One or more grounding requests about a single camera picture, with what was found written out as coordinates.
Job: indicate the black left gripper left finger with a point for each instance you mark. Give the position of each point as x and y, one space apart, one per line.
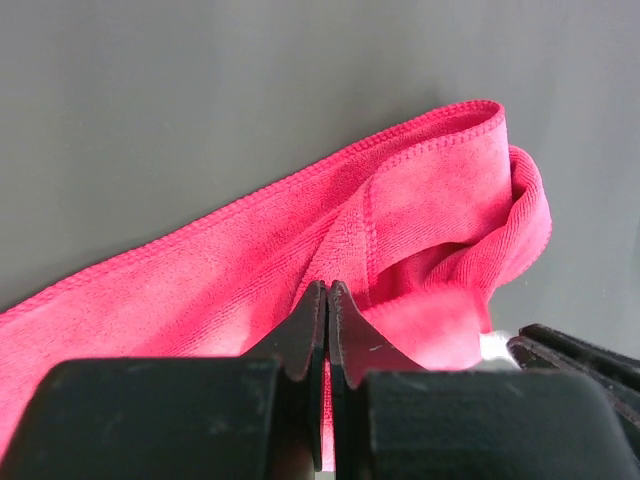
254 416

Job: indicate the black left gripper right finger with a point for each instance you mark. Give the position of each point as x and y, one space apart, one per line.
393 419

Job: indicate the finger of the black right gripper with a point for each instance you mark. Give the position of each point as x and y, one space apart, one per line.
540 346
623 398

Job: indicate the pink towel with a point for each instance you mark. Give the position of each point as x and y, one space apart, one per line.
421 222

